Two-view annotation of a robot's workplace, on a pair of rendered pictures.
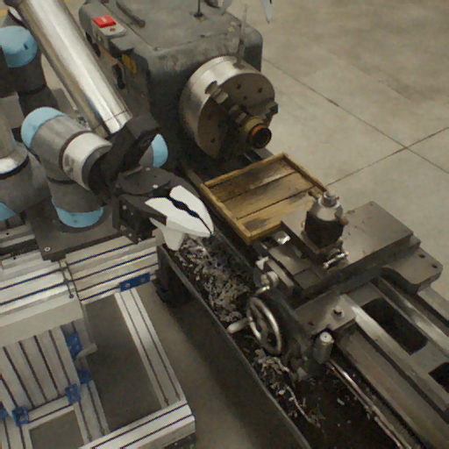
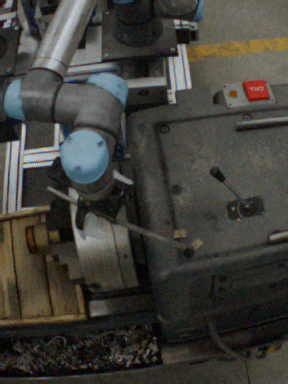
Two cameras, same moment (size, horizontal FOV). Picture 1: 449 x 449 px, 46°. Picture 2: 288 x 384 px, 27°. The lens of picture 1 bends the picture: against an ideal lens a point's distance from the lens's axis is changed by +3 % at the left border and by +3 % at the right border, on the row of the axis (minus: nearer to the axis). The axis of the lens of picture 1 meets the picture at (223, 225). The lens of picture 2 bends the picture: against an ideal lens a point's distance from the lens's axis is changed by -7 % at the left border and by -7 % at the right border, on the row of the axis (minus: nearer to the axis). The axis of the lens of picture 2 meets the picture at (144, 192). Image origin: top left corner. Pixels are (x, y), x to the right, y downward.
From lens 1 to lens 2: 2.13 m
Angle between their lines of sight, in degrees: 64
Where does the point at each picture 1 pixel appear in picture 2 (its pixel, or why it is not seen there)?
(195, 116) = not seen: hidden behind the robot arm
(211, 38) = (165, 200)
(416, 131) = not seen: outside the picture
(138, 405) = (35, 194)
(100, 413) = (40, 163)
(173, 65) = (133, 142)
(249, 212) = (13, 238)
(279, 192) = (27, 280)
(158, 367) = not seen: hidden behind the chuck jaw
